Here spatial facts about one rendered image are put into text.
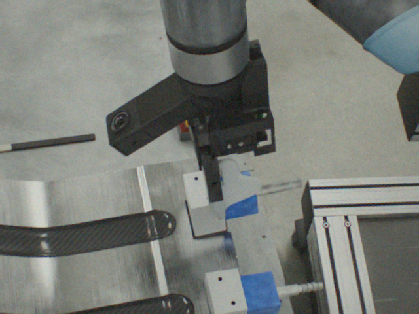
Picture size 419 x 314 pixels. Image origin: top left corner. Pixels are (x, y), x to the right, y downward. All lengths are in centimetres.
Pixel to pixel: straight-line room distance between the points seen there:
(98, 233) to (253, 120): 26
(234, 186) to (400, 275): 93
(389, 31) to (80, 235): 46
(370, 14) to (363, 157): 148
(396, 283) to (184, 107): 104
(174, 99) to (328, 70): 152
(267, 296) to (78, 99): 42
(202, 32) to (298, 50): 162
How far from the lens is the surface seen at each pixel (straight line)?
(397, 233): 187
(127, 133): 87
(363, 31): 76
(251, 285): 98
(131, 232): 103
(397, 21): 74
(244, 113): 88
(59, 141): 120
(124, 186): 106
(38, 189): 106
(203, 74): 81
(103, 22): 133
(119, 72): 127
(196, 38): 78
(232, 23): 78
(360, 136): 225
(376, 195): 188
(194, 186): 99
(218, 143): 88
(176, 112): 86
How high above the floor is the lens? 179
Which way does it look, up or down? 56 degrees down
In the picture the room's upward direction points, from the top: 8 degrees clockwise
